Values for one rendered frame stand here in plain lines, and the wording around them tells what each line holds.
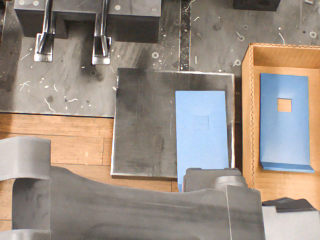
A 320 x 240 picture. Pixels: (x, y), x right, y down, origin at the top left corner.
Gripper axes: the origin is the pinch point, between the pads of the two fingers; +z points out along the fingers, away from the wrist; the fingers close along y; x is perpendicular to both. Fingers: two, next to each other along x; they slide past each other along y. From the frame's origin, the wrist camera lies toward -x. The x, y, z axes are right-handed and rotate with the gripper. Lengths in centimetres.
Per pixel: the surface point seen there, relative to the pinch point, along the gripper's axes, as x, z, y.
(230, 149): -4.2, 4.6, 4.4
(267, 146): -9.6, 5.9, 4.5
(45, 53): 21.1, 4.9, 17.5
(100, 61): 13.7, 4.4, 16.5
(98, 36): 14.0, 6.1, 19.8
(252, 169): -6.0, -1.8, 3.2
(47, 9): 21.0, 7.5, 23.2
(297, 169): -12.9, 1.7, 2.3
